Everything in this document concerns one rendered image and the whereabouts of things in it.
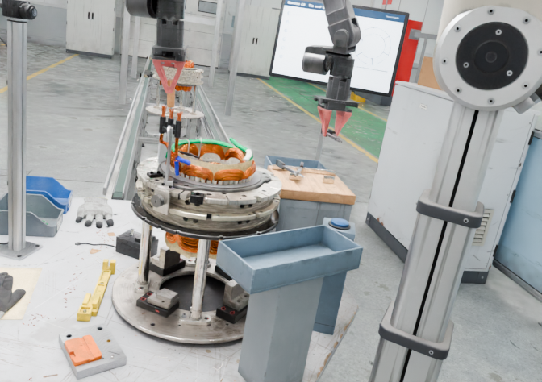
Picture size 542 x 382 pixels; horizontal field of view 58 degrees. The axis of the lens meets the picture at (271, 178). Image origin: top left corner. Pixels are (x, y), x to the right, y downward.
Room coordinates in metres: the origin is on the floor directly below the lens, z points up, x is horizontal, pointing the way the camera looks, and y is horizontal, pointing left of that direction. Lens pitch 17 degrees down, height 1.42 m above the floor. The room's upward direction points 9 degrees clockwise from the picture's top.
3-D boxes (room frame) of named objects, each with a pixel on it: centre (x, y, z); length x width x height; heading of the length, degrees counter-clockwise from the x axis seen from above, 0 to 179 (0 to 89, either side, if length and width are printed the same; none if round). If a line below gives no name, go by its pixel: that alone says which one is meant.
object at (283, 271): (0.79, -0.06, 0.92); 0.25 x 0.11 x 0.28; 129
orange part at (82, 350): (0.76, 0.30, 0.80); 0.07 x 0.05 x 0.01; 40
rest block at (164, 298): (0.94, 0.19, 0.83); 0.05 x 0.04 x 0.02; 71
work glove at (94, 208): (1.43, 0.53, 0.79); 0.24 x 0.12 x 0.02; 15
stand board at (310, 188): (1.22, -0.10, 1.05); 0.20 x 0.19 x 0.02; 13
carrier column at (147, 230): (1.01, 0.26, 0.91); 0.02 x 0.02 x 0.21
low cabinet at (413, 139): (3.44, -1.20, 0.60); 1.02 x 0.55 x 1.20; 15
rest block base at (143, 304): (0.94, 0.20, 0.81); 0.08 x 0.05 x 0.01; 71
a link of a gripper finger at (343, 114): (1.25, -0.13, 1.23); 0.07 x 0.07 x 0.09; 13
